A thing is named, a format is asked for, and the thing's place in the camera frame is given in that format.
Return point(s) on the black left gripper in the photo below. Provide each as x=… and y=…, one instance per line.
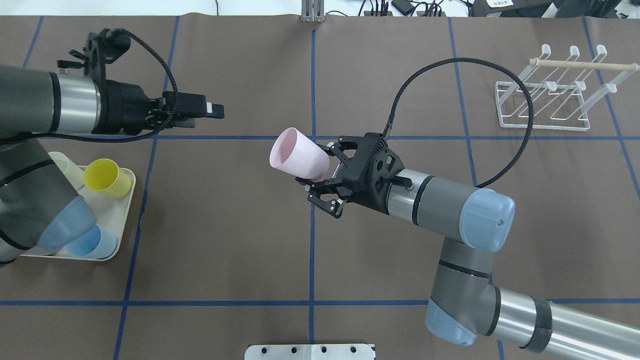
x=123, y=107

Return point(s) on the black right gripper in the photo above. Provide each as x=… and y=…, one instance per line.
x=326, y=200

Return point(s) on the pink plastic cup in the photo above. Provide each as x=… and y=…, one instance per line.
x=295, y=154

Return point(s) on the white plastic cup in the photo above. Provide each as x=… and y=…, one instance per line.
x=71, y=171

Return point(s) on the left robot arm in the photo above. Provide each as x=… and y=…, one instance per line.
x=40, y=208

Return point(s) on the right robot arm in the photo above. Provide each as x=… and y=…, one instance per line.
x=495, y=260

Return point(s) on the yellow plastic cup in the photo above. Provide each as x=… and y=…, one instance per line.
x=104, y=176

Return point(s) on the blue plastic cup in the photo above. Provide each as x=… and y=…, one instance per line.
x=97, y=244

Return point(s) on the cream serving tray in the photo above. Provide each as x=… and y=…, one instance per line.
x=111, y=214

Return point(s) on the brown table mat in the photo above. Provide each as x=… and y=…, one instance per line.
x=221, y=251

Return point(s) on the black power adapter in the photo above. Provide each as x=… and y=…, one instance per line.
x=403, y=7

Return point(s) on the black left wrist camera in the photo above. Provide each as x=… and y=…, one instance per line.
x=192, y=106

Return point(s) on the aluminium frame post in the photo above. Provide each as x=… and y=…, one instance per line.
x=313, y=11

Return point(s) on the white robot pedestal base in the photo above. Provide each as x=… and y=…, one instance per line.
x=336, y=351

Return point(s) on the white wire cup rack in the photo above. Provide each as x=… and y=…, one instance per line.
x=562, y=92

